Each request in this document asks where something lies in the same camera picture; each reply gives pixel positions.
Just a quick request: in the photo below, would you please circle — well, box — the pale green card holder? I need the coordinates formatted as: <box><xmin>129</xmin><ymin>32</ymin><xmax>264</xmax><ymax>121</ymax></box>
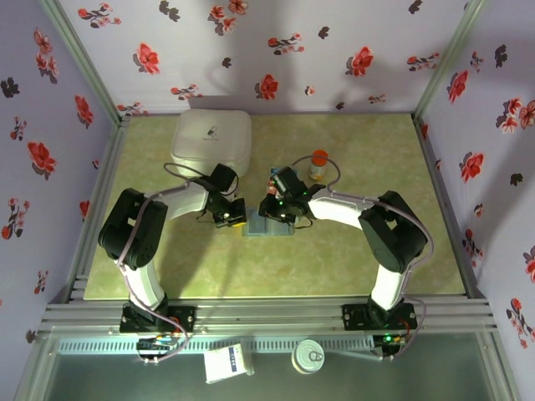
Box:
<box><xmin>242</xmin><ymin>207</ymin><xmax>296</xmax><ymax>239</ymax></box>

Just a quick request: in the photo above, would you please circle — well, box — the orange lidded pill bottle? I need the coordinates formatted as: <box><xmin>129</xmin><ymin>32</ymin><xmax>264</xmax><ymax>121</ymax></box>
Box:
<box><xmin>308</xmin><ymin>149</ymin><xmax>330</xmax><ymax>181</ymax></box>

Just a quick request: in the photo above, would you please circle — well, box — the white plastic storage box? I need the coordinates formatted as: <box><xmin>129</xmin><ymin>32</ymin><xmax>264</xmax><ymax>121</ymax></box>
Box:
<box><xmin>169</xmin><ymin>109</ymin><xmax>253</xmax><ymax>179</ymax></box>

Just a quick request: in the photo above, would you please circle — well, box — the white blue printed carton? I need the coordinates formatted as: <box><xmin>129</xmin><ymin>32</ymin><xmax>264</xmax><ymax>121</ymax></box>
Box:
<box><xmin>203</xmin><ymin>341</ymin><xmax>257</xmax><ymax>384</ymax></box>

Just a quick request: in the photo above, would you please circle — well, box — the silver tin can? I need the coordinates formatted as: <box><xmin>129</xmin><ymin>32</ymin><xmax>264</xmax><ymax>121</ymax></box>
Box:
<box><xmin>291</xmin><ymin>338</ymin><xmax>325</xmax><ymax>375</ymax></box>

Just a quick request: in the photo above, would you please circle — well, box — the right arm lavender cable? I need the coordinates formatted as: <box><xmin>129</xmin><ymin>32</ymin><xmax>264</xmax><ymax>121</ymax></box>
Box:
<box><xmin>290</xmin><ymin>154</ymin><xmax>436</xmax><ymax>363</ymax></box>

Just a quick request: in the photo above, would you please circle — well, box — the aluminium front frame rail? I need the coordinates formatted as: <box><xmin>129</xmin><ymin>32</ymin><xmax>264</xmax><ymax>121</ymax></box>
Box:
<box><xmin>37</xmin><ymin>294</ymin><xmax>501</xmax><ymax>335</ymax></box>

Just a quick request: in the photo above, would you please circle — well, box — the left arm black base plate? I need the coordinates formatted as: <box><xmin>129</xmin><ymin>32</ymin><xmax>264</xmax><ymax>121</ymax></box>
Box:
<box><xmin>120</xmin><ymin>303</ymin><xmax>197</xmax><ymax>334</ymax></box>

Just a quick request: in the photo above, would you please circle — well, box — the white slotted cable duct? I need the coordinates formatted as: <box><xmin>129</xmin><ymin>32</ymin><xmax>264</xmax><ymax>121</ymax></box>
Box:
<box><xmin>56</xmin><ymin>337</ymin><xmax>377</xmax><ymax>355</ymax></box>

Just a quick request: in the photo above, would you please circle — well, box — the aluminium side frame rail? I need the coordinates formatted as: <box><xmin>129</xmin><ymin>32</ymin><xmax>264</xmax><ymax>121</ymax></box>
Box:
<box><xmin>66</xmin><ymin>115</ymin><xmax>131</xmax><ymax>302</ymax></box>
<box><xmin>411</xmin><ymin>113</ymin><xmax>490</xmax><ymax>302</ymax></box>

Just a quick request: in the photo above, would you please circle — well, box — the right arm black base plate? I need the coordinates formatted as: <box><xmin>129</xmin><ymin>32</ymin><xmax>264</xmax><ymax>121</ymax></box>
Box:
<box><xmin>341</xmin><ymin>302</ymin><xmax>418</xmax><ymax>332</ymax></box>

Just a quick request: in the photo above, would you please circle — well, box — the aluminium corner post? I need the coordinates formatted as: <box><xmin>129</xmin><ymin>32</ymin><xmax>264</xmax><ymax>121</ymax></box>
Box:
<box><xmin>411</xmin><ymin>0</ymin><xmax>489</xmax><ymax>122</ymax></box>
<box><xmin>38</xmin><ymin>0</ymin><xmax>131</xmax><ymax>126</ymax></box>

